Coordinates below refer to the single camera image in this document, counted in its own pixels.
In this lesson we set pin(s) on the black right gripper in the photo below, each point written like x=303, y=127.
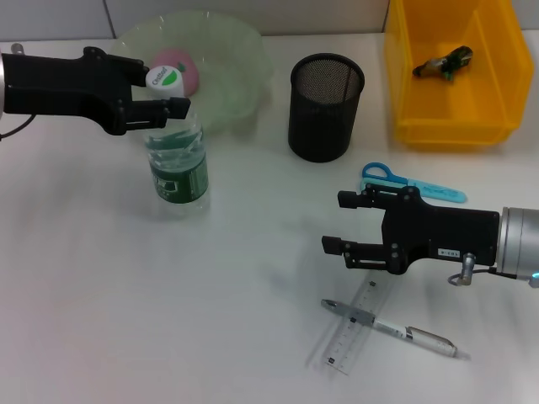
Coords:
x=446, y=231

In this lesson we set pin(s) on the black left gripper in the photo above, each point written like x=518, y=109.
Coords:
x=63, y=84

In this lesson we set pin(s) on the pink peach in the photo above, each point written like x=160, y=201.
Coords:
x=191, y=80

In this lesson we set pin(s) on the clear green-label water bottle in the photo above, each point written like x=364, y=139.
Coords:
x=181, y=177

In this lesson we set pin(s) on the blue scissors with sheath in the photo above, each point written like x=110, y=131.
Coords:
x=442, y=193

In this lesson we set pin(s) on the green plastic wrapper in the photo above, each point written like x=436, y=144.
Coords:
x=433, y=67

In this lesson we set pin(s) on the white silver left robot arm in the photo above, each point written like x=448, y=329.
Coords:
x=1, y=84

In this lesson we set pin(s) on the green glass fruit plate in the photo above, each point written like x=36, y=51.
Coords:
x=236, y=84

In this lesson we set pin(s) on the black mesh pen holder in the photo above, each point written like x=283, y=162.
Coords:
x=324, y=118

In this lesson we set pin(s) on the transparent plastic ruler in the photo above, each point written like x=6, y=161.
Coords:
x=341, y=349

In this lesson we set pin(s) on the silver white pen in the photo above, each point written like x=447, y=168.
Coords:
x=425, y=336

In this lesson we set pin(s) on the yellow plastic bin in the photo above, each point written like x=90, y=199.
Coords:
x=429, y=109

